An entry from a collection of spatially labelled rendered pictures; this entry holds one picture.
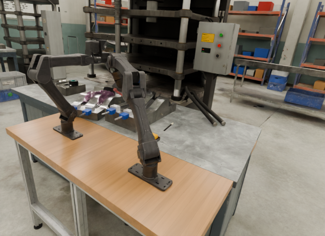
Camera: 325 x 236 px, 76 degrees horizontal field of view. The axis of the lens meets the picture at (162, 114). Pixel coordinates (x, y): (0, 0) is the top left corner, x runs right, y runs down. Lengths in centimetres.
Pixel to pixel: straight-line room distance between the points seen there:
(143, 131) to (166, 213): 32
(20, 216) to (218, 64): 196
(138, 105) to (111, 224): 114
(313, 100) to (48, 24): 546
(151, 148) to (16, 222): 139
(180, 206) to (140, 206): 15
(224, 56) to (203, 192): 121
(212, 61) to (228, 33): 25
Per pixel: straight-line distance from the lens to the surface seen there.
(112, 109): 134
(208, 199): 89
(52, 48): 545
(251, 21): 794
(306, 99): 468
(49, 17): 542
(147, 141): 86
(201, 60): 190
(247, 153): 125
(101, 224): 183
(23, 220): 202
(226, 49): 183
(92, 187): 91
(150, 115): 136
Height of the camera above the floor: 139
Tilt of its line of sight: 22 degrees down
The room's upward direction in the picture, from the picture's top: 5 degrees clockwise
